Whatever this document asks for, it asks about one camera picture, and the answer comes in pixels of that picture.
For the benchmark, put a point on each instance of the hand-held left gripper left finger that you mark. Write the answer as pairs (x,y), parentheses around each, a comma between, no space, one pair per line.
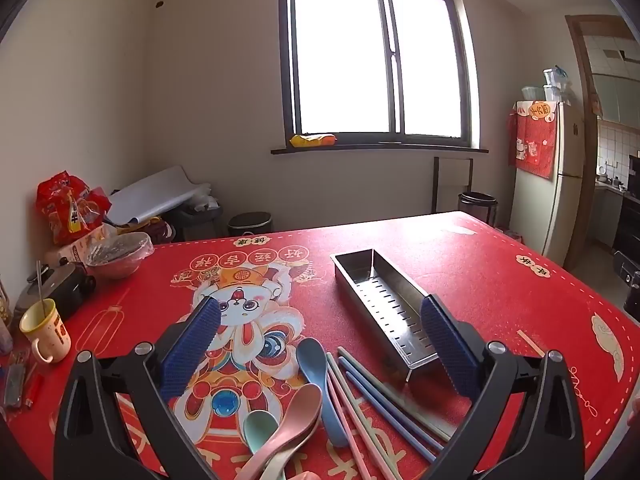
(192,347)

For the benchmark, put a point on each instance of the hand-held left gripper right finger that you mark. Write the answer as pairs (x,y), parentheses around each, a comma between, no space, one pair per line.
(447,345)

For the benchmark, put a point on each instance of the green chopstick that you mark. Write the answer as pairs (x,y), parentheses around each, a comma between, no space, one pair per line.
(380,384)
(376,441)

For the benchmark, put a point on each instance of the stainless steel cutlery tray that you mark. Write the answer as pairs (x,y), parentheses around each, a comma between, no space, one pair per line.
(380,300)

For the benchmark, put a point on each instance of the blue chopstick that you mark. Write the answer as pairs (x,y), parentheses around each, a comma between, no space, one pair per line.
(385,405)
(395,426)

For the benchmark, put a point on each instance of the green spoon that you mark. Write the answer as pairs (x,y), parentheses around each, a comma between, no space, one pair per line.
(260,427)

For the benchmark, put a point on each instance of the pink chopstick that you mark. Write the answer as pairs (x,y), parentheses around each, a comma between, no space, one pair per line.
(334,377)
(361,442)

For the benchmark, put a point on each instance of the blue spoon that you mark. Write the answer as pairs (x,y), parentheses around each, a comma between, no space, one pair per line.
(312,357)

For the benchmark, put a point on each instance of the pink spoon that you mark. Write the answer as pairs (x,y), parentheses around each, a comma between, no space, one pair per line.
(300,407)

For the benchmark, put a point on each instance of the red printed tablecloth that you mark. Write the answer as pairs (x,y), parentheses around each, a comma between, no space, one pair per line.
(475,275)

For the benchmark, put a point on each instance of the bowl covered with plastic wrap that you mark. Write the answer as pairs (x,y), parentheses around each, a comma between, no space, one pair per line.
(117,257)

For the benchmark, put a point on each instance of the dark storage bin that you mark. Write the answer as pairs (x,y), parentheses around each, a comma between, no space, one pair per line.
(197,220)

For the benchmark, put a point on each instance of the round dark trash can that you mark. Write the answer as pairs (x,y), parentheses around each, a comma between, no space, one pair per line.
(250,225)

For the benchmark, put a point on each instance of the black electric pot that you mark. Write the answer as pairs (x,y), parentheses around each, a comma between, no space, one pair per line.
(65,280)

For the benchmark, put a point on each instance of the yellow mug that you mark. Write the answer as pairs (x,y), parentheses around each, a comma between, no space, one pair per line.
(47,332)

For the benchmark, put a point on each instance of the white rolled sheet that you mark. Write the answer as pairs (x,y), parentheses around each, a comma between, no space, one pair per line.
(150,192)

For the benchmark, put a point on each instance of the red lighter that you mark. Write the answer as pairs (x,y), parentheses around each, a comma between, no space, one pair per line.
(32,391)

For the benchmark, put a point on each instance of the metal straw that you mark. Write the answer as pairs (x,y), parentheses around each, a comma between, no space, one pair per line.
(38,285)

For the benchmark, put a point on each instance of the cream refrigerator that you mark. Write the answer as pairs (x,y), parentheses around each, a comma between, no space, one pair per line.
(547,210)

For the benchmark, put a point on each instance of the red snack bag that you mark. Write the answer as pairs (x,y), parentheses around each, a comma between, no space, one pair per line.
(70,205)

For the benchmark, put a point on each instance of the black kitchen oven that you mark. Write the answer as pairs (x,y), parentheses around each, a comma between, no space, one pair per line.
(630,230)

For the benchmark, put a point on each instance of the red fabric refrigerator cover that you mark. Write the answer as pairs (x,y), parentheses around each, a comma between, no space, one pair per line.
(532,142)

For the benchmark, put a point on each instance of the yellow packet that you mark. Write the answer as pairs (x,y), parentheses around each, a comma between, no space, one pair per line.
(312,140)

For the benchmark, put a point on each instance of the clear plastic containers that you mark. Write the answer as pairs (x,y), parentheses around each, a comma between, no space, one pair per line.
(550,85)

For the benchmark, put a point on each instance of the dark framed window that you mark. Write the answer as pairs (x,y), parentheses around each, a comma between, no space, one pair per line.
(387,60)

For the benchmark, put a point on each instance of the black metal frame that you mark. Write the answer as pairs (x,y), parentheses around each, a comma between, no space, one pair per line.
(436,185)

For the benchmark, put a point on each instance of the wooden door frame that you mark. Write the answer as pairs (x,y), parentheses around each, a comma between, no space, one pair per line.
(582,110)

